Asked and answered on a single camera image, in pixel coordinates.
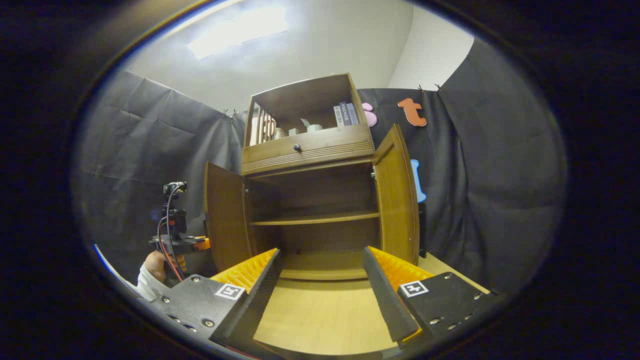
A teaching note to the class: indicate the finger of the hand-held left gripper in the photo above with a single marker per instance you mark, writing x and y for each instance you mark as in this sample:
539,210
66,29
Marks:
203,244

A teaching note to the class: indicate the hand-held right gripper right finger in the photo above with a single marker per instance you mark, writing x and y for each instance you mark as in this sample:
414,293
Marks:
387,295

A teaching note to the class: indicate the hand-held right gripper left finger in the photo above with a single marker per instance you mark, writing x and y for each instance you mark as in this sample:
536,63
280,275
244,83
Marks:
255,300

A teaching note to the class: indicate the wooden cabinet door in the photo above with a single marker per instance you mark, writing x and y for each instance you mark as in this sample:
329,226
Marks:
397,200
225,215

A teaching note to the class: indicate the wooden double-door shoe cabinet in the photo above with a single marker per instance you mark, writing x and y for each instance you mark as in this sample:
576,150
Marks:
310,155

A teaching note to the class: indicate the wooden cabinet drawer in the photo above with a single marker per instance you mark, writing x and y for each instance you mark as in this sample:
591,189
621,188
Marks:
325,142

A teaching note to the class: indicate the wooden inner shelf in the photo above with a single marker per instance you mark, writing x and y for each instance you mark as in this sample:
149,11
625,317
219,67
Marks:
320,218

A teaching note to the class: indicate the white paper piece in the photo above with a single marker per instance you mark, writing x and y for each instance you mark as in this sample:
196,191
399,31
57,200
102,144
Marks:
305,122

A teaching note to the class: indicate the pale round jar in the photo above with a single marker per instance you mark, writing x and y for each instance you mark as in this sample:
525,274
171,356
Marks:
314,128

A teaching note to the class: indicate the black backdrop cloth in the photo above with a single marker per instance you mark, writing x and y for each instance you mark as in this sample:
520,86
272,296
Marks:
500,175

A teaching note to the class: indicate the light blue book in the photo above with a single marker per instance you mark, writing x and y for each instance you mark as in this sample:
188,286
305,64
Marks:
352,113

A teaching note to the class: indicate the ceiling light panel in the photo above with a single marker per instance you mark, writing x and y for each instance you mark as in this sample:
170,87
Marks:
240,30

